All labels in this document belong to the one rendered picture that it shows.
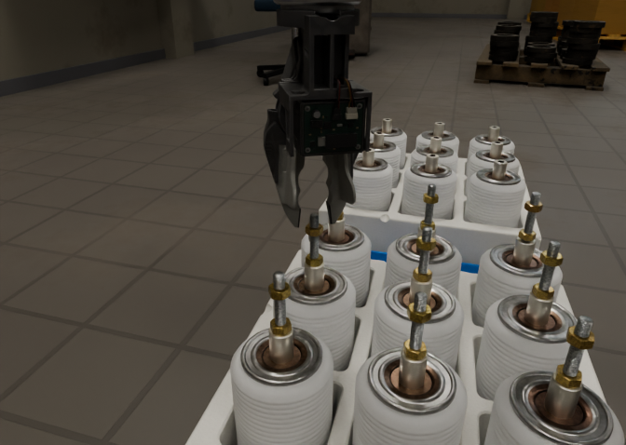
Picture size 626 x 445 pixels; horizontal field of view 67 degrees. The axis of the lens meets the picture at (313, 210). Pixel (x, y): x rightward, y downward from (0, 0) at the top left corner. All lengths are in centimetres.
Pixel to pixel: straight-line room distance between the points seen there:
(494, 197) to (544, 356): 41
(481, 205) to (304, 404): 56
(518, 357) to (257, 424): 26
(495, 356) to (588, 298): 58
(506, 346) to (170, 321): 61
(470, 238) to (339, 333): 40
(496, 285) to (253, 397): 33
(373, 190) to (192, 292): 42
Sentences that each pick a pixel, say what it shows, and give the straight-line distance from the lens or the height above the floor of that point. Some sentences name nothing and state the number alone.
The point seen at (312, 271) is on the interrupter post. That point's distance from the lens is 53.
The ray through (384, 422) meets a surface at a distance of 42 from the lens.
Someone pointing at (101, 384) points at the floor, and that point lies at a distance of 85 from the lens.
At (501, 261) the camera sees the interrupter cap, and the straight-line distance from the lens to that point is 63.
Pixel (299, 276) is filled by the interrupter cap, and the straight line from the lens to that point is 56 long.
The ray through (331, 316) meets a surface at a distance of 52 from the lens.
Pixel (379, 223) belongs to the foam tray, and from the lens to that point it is 88.
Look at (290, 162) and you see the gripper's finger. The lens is 45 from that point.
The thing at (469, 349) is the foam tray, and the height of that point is 18.
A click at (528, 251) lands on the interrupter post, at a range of 63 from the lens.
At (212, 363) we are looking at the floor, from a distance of 84.
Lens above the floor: 56
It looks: 25 degrees down
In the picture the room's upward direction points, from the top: straight up
